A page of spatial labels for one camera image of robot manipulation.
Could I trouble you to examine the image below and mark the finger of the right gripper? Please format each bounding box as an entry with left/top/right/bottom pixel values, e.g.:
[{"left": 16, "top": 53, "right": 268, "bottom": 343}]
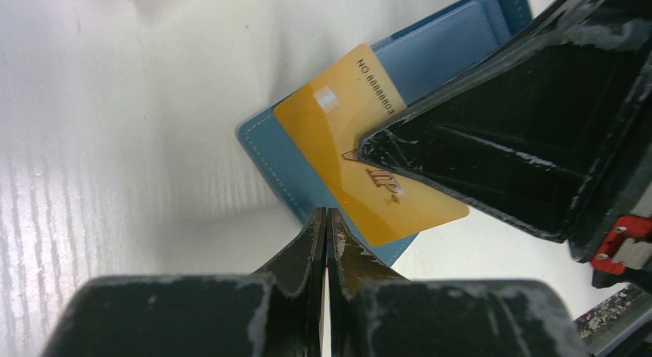
[{"left": 359, "top": 0, "right": 651, "bottom": 242}]

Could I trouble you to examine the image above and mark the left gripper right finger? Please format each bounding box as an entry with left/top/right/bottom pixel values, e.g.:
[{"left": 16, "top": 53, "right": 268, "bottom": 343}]
[{"left": 327, "top": 209, "right": 587, "bottom": 356}]

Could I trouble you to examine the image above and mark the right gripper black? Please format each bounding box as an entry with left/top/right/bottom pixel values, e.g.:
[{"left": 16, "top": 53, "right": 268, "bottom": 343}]
[{"left": 568, "top": 181, "right": 651, "bottom": 293}]

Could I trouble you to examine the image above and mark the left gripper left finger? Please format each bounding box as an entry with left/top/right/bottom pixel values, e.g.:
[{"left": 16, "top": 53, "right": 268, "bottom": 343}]
[{"left": 43, "top": 208, "right": 326, "bottom": 356}]

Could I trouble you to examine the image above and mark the blue leather card holder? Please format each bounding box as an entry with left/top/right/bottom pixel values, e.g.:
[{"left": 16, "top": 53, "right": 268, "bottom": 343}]
[{"left": 238, "top": 0, "right": 532, "bottom": 265}]

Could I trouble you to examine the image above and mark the gold VIP card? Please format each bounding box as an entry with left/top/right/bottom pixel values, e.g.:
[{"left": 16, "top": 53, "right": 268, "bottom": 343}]
[{"left": 273, "top": 44, "right": 469, "bottom": 246}]

